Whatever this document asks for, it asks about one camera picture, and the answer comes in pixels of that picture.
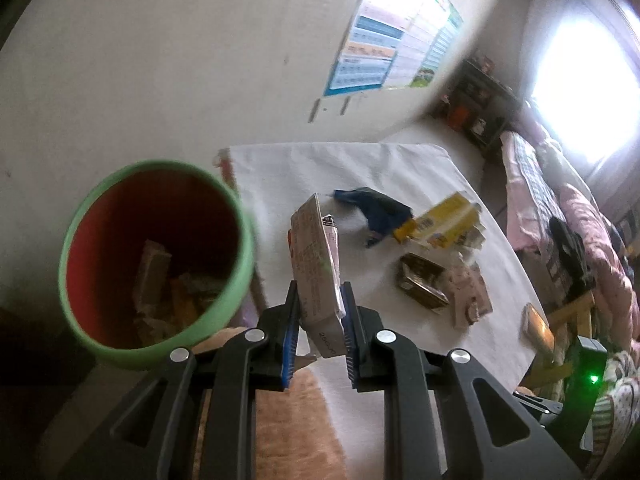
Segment yellow foil snack wrapper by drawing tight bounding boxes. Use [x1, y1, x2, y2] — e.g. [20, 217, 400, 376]
[397, 252, 451, 313]

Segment blue snack wrapper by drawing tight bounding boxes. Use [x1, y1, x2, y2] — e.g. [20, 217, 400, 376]
[332, 186, 413, 250]

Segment grey paper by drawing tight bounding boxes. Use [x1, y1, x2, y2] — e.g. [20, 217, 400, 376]
[135, 310, 176, 348]

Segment white chart wall poster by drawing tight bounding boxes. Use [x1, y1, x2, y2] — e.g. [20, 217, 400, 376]
[387, 0, 451, 88]

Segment wooden chair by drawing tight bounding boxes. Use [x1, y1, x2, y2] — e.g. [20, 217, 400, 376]
[520, 290, 596, 391]

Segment orange snack wrapper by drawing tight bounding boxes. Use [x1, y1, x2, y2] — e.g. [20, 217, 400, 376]
[170, 280, 211, 328]

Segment black garment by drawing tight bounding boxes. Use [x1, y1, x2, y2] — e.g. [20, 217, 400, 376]
[547, 216, 598, 306]

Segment beige carton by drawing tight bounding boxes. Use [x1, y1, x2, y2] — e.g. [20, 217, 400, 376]
[442, 255, 493, 331]

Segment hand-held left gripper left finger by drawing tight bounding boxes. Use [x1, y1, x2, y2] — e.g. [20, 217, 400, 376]
[57, 280, 302, 480]

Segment yellow drink carton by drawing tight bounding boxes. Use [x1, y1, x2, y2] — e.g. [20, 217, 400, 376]
[392, 191, 483, 251]

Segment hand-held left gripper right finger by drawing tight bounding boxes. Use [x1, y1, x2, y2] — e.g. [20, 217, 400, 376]
[339, 282, 583, 480]

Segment red bin with green rim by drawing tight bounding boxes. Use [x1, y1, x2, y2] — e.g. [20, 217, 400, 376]
[57, 160, 257, 372]

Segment bed with plaid sheet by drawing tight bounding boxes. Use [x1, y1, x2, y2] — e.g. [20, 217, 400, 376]
[500, 130, 640, 311]

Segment white milk carton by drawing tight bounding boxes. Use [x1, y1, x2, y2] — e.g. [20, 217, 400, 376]
[289, 192, 346, 358]

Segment green chart wall poster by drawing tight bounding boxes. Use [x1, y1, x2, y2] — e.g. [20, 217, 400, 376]
[410, 0, 466, 90]

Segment patterned chair cushion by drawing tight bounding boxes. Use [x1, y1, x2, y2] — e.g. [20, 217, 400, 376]
[590, 350, 640, 461]

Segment bright window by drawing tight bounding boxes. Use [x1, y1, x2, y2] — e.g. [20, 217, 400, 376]
[530, 15, 640, 166]

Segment tan flat packet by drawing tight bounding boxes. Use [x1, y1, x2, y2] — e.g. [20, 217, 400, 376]
[521, 302, 555, 358]

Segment dark storage shelf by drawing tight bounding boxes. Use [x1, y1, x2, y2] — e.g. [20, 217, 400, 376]
[435, 57, 523, 153]

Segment light blue blanket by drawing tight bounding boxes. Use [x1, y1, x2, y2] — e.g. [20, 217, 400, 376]
[537, 140, 581, 191]

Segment orange container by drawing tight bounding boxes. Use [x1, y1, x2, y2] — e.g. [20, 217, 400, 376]
[446, 102, 471, 128]

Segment pink floral quilt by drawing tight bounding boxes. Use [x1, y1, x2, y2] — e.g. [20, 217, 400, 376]
[557, 182, 640, 341]

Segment white table cloth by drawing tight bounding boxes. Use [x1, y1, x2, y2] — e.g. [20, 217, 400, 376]
[220, 141, 548, 480]

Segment tan cardboard piece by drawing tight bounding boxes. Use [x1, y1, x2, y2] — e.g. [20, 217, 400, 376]
[134, 240, 173, 313]

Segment beige plush mat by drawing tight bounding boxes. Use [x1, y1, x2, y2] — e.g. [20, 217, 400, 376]
[192, 327, 348, 480]

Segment blue alphabet wall poster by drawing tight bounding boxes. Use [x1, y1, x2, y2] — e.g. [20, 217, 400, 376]
[322, 0, 408, 98]

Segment pink patterned curtain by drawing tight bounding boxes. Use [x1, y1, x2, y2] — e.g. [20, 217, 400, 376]
[517, 0, 591, 106]

